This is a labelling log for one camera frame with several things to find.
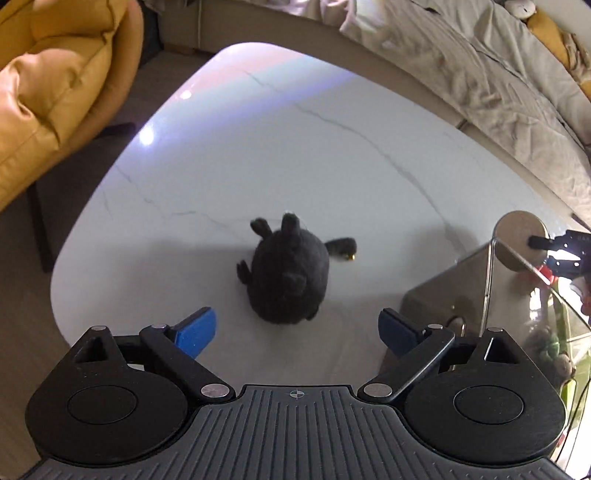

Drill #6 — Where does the cream sofa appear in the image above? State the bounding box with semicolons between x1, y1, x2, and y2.
157;0;578;222

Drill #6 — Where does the yellow leather armchair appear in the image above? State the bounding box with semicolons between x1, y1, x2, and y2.
0;0;144;213

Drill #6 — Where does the white plush toy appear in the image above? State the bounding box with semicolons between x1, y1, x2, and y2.
503;0;533;19

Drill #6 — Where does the dark transparent storage box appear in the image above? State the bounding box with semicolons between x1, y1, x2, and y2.
382;240;591;467

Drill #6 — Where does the black plush toy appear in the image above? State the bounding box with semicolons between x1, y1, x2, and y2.
236;211;358;326

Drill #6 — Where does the green plush toy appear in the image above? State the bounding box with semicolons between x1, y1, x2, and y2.
526;325;573;384

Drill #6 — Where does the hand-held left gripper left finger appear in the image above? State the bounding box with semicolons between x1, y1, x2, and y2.
74;307;236;402

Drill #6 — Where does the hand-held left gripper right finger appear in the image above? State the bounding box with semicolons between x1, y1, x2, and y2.
359;308;525;402

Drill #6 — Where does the round wooden coaster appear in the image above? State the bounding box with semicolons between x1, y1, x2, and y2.
493;210;550;272

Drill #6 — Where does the beige sofa cover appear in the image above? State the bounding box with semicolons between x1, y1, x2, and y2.
339;0;591;222

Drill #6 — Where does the white marble desktop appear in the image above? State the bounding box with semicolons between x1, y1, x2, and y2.
50;41;578;384

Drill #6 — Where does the yellow plush toy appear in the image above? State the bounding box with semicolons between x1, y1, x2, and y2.
526;9;583;70

